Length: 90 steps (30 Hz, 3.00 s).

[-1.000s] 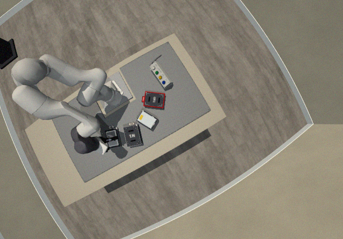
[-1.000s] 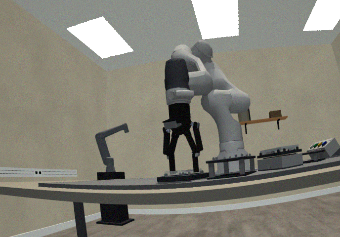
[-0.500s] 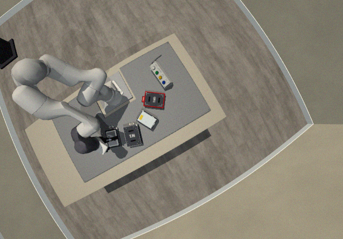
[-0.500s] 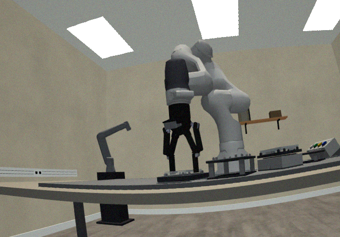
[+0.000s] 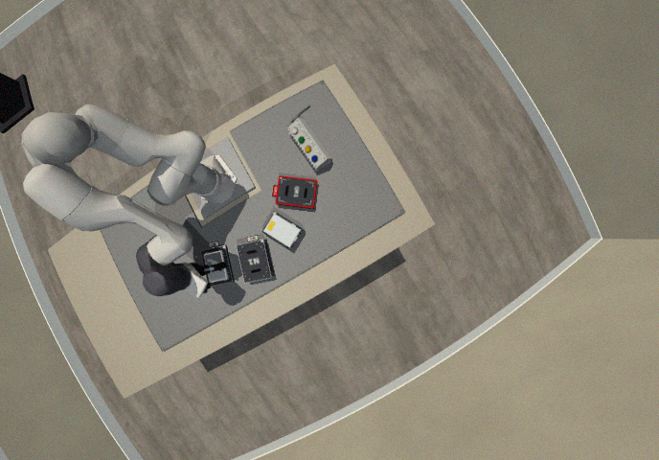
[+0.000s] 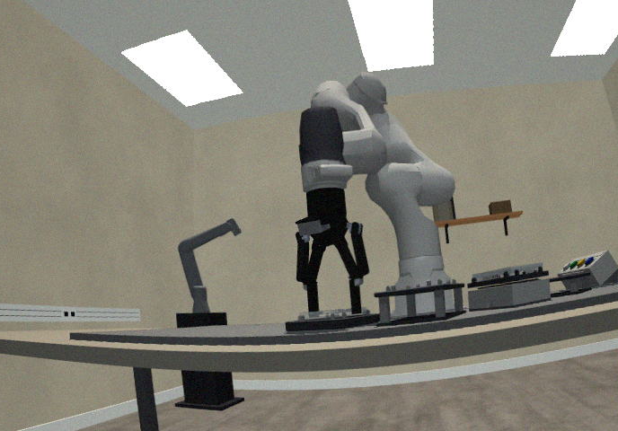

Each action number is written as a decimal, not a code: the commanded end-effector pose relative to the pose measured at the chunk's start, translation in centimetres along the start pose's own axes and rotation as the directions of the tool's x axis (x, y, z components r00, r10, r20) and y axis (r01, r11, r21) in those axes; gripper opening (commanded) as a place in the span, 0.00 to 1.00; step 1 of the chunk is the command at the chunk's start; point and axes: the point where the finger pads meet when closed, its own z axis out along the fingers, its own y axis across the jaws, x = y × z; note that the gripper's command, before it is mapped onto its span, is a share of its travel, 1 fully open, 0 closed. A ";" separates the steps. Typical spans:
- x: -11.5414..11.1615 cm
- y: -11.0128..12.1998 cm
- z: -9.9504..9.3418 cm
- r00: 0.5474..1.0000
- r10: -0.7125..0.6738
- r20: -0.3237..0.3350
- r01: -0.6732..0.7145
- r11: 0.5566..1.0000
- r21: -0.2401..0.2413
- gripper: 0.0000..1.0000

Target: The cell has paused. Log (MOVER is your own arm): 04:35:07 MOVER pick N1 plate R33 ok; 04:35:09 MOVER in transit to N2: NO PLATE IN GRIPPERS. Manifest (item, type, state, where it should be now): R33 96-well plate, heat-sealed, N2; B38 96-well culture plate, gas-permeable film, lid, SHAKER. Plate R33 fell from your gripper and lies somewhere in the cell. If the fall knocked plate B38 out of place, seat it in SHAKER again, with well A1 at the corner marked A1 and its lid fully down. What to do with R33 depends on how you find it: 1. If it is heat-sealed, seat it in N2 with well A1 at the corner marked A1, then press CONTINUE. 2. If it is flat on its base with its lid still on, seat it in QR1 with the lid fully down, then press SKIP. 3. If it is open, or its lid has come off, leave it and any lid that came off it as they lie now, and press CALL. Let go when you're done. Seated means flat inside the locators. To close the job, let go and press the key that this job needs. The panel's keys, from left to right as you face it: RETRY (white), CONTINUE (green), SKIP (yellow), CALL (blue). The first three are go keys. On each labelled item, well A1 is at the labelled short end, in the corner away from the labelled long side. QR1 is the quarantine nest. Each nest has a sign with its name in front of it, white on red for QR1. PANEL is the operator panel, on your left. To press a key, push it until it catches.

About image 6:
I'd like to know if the white operator button panel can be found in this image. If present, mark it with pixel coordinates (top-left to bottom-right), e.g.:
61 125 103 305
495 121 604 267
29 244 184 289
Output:
558 250 618 291

